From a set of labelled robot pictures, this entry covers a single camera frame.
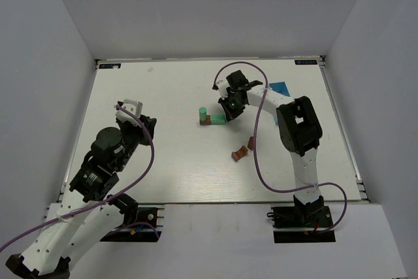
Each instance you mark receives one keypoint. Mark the brown small block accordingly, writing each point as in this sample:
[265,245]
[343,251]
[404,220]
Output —
[251,143]

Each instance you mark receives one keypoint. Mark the right blue corner label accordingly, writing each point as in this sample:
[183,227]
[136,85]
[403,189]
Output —
[305,62]

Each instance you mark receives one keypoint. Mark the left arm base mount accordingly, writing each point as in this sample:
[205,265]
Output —
[147,227]

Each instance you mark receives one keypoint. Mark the green small block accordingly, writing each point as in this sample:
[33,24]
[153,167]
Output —
[202,114]

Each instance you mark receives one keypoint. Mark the blue corner label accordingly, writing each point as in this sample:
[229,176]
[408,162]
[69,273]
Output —
[110,65]
[305,62]

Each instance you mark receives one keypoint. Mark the brown cube block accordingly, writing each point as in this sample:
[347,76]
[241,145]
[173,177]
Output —
[207,121]

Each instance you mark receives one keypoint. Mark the left blue corner label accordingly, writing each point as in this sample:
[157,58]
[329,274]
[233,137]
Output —
[110,65]

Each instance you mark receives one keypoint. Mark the blue plastic box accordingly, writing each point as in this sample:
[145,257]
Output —
[280,87]

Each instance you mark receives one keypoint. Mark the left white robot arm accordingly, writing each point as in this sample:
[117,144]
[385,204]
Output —
[88,211]

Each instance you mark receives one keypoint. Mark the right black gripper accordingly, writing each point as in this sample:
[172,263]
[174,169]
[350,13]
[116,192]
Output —
[229,109]

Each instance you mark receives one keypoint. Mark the brown arch block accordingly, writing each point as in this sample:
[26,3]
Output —
[239,154]

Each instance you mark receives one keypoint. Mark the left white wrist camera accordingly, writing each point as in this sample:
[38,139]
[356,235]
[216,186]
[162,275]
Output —
[133,107]

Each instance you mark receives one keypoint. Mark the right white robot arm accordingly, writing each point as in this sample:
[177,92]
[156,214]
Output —
[300,132]

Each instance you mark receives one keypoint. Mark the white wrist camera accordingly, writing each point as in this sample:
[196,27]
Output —
[221,86]
[133,107]

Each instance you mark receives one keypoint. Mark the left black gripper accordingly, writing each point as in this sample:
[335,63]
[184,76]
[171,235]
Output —
[147,125]

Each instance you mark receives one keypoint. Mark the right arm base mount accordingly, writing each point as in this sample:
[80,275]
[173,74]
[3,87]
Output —
[288,228]

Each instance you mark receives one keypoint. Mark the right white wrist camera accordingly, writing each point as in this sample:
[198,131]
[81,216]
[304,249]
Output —
[221,86]

